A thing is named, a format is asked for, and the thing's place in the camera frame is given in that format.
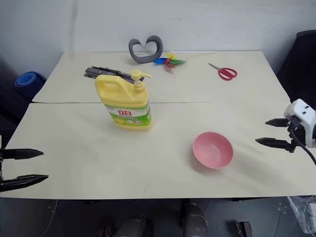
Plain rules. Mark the dark rounded shape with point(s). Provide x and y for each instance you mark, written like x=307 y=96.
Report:
x=195 y=219
x=133 y=225

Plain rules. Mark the black chair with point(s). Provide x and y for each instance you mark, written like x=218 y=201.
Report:
x=300 y=64

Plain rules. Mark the grey heart-shaped foam holder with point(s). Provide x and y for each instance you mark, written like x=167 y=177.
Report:
x=142 y=59

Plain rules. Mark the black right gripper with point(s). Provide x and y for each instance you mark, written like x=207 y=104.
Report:
x=300 y=135

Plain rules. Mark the clear plastic bag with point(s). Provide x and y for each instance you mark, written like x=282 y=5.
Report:
x=302 y=214

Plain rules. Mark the black folded flat object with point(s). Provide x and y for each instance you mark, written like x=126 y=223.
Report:
x=98 y=72

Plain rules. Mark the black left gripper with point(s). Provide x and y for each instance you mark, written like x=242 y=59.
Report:
x=1 y=170

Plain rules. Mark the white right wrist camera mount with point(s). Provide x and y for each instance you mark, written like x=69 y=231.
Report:
x=300 y=108

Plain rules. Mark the colourful paper pinwheel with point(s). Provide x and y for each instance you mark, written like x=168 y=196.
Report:
x=170 y=61

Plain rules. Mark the yellow detergent pump bottle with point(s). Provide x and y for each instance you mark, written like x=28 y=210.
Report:
x=123 y=103

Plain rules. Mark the pink plastic bowl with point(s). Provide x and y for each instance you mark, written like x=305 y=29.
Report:
x=213 y=151

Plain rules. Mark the small dark box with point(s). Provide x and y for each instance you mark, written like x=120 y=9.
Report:
x=244 y=229

